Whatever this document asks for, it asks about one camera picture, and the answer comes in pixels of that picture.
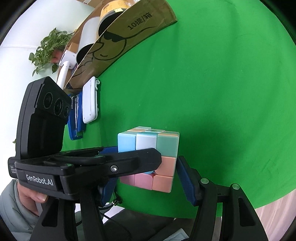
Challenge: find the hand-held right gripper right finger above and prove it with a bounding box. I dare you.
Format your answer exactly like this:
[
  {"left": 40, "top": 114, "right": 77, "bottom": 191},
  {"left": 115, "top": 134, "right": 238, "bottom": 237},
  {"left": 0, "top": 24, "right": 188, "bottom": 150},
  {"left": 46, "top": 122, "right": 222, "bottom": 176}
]
[{"left": 177, "top": 156, "right": 266, "bottom": 241}]

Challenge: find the green cloth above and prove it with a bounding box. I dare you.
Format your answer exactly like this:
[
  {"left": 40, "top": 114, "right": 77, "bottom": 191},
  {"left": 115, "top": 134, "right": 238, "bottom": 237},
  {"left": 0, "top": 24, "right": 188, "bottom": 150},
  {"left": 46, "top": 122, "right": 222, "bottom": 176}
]
[{"left": 62, "top": 0, "right": 295, "bottom": 219}]

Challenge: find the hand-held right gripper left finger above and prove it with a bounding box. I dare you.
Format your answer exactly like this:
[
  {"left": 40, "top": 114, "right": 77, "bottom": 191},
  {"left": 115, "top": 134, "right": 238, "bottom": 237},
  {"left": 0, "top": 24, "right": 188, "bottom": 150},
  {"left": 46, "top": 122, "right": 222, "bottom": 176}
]
[{"left": 30, "top": 176, "right": 119, "bottom": 241}]

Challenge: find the person's left forearm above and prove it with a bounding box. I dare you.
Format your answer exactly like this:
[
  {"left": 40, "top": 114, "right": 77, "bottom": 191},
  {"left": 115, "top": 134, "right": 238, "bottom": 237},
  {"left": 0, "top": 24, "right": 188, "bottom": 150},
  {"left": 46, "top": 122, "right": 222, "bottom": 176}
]
[{"left": 0, "top": 179, "right": 40, "bottom": 241}]

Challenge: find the blue stapler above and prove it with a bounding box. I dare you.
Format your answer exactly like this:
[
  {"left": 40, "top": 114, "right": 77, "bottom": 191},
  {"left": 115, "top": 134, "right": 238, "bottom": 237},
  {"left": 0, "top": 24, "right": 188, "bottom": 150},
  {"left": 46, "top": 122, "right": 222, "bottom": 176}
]
[{"left": 67, "top": 91, "right": 87, "bottom": 141}]

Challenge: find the white cylindrical bottle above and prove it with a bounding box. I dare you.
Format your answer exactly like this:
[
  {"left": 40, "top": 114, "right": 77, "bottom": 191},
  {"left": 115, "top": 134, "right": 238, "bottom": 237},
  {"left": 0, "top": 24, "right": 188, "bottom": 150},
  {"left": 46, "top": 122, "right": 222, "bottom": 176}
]
[{"left": 76, "top": 15, "right": 102, "bottom": 64}]

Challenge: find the pastel puzzle cube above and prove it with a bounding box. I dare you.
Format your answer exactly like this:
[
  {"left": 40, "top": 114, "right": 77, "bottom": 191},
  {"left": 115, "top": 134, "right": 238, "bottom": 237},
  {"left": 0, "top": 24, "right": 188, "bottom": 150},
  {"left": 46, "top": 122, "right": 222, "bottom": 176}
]
[{"left": 117, "top": 126, "right": 180, "bottom": 193}]

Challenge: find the white plastic case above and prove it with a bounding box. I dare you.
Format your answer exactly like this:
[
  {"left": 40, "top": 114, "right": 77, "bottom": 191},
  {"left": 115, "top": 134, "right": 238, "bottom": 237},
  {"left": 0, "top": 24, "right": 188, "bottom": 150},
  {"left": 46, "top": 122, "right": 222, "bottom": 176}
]
[{"left": 82, "top": 76, "right": 101, "bottom": 124}]

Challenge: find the white plastic handle tool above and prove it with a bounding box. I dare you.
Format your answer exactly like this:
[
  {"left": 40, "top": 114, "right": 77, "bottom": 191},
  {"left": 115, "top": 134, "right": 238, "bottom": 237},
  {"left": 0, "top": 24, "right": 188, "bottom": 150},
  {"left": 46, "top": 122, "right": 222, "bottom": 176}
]
[{"left": 56, "top": 50, "right": 78, "bottom": 90}]

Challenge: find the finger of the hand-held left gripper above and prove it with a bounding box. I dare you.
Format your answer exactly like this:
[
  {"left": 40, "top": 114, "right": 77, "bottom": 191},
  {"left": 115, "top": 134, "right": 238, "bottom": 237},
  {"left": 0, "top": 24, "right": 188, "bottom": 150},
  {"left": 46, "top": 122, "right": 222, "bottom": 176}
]
[
  {"left": 60, "top": 148, "right": 162, "bottom": 194},
  {"left": 50, "top": 146, "right": 119, "bottom": 164}
]

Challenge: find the green leafy plant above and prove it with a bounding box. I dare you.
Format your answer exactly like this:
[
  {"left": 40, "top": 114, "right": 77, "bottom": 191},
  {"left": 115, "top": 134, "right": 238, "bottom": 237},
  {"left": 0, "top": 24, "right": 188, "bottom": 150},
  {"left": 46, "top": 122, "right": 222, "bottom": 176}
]
[{"left": 29, "top": 28, "right": 75, "bottom": 77}]

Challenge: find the brown cardboard box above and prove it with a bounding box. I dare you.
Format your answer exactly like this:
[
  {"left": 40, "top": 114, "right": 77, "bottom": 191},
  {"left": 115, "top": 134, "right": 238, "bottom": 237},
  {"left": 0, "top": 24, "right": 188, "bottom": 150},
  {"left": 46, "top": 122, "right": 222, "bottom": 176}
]
[{"left": 55, "top": 0, "right": 178, "bottom": 93}]

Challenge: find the yellow labelled can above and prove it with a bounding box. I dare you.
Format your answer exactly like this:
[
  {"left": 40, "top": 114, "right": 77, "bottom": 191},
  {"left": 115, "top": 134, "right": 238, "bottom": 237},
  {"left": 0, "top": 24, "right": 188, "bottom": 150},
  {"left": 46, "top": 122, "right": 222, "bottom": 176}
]
[{"left": 98, "top": 0, "right": 136, "bottom": 36}]

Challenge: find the black cable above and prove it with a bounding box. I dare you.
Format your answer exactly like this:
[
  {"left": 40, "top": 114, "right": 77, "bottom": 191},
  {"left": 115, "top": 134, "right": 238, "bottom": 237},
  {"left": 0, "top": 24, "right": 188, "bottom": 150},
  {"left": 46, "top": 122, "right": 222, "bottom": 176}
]
[{"left": 98, "top": 196, "right": 131, "bottom": 241}]

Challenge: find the person's left hand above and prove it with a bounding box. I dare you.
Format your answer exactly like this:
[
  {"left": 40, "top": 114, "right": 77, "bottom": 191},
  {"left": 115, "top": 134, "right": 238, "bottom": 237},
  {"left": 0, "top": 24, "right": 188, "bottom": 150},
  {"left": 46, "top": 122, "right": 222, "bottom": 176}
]
[{"left": 17, "top": 183, "right": 49, "bottom": 216}]

